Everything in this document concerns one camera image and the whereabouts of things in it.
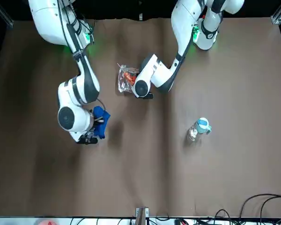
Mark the silver aluminium camera post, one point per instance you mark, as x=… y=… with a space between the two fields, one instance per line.
x=141 y=216

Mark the clear bottle with blue cap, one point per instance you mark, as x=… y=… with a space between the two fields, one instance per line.
x=202 y=124

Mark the orange shrimp ingredients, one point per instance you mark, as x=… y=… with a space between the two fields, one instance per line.
x=128 y=77

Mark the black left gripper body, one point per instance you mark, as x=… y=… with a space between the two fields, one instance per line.
x=145 y=96

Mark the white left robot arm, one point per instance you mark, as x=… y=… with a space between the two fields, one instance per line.
x=159 y=77

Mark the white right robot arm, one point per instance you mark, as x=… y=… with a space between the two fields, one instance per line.
x=72 y=93

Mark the silver aluminium frame post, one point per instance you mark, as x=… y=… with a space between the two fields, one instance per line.
x=4 y=17
x=279 y=16

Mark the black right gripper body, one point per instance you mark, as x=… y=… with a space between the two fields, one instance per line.
x=94 y=126

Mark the pink plate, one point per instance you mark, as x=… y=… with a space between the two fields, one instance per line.
x=48 y=222

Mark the blue dishcloth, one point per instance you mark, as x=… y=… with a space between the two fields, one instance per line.
x=105 y=122

